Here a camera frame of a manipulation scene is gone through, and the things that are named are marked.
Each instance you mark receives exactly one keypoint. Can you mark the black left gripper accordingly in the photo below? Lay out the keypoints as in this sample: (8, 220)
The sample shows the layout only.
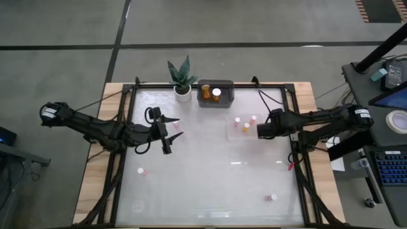
(159, 132)

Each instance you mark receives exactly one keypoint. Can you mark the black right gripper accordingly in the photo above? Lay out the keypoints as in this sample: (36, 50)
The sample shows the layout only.
(267, 130)

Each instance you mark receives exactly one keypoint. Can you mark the orange medicine bottle white cap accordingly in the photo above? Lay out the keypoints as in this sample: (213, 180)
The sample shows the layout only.
(206, 92)
(245, 127)

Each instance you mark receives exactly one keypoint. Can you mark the large orange medicine bottle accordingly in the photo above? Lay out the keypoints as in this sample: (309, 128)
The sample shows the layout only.
(216, 93)

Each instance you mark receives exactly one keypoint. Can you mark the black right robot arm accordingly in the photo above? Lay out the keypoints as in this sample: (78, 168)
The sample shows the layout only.
(318, 119)

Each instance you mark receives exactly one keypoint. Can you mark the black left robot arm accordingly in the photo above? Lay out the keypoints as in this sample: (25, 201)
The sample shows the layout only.
(95, 127)

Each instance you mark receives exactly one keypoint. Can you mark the clear plastic bin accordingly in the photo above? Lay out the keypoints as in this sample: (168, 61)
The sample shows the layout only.
(233, 135)

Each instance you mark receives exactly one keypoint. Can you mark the grey plastic bin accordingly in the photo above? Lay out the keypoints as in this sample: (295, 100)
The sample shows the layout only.
(227, 100)

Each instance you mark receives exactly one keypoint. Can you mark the snake plant in white pot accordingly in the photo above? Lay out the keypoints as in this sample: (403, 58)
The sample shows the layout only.
(182, 94)

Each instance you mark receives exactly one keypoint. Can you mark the red clip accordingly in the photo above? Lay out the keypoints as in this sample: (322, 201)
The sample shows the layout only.
(290, 166)

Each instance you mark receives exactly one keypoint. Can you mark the white paper sheet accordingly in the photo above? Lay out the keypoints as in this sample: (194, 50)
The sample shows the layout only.
(337, 163)

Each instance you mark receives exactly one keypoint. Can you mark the clear plastic water bottle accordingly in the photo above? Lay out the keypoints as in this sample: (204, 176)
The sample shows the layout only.
(359, 163)

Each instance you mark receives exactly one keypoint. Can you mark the dark grey side desk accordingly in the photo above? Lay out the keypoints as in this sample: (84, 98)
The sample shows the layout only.
(359, 95)

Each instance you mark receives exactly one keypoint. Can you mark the white tape roll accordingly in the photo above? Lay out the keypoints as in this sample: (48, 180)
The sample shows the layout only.
(389, 122)

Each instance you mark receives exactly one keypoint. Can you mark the small teal box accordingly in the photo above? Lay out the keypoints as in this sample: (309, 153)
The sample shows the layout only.
(378, 74)

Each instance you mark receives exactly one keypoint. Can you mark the black caster wheel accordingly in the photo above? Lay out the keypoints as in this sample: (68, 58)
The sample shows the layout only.
(369, 202)

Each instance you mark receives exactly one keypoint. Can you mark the backlit computer keyboard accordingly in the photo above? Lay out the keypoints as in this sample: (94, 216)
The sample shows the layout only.
(392, 168)

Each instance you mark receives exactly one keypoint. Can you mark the monitor with blue screen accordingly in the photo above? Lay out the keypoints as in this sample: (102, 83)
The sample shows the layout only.
(395, 100)

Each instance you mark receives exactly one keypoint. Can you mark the black flat device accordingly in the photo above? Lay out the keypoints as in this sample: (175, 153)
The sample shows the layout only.
(394, 74)

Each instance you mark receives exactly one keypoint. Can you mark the black slanted pole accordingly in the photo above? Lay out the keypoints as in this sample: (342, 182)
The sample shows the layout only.
(381, 49)

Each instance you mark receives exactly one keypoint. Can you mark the black device with blue light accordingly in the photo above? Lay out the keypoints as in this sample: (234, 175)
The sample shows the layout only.
(7, 137)

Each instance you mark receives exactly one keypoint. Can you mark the hazard striped floor mat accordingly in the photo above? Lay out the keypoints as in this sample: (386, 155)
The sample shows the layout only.
(381, 11)

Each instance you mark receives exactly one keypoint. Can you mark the black aluminium table frame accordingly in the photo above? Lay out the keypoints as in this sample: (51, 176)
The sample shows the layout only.
(115, 191)

